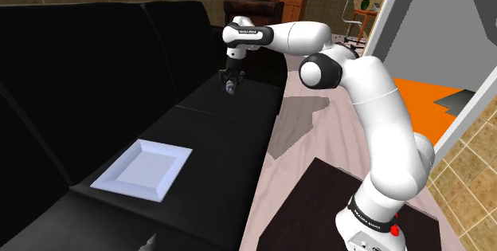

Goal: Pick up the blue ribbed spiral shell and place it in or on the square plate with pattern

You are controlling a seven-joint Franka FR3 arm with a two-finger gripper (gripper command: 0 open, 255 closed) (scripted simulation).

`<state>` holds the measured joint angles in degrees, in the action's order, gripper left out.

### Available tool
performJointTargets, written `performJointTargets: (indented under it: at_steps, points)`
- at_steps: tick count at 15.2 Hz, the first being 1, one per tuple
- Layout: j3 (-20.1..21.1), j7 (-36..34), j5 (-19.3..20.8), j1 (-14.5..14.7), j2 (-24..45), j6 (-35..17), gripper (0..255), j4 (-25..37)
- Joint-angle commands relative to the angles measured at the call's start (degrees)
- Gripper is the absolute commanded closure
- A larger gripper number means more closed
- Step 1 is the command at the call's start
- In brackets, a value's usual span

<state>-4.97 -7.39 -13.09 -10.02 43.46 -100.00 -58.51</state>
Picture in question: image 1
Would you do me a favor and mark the dark brown armchair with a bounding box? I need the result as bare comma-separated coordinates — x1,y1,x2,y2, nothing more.
223,0,288,76

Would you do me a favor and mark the black sofa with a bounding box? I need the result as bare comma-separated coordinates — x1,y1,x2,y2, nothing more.
0,0,289,251

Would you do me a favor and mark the white chair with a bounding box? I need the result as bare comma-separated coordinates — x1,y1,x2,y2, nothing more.
336,0,364,45

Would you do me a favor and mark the orange wooden table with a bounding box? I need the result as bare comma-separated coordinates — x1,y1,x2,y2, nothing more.
346,8,379,46

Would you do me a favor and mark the white square plate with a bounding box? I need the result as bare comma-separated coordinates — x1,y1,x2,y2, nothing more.
89,139,194,203

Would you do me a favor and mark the dark robot stand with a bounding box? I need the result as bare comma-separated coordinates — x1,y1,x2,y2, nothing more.
256,157,443,251

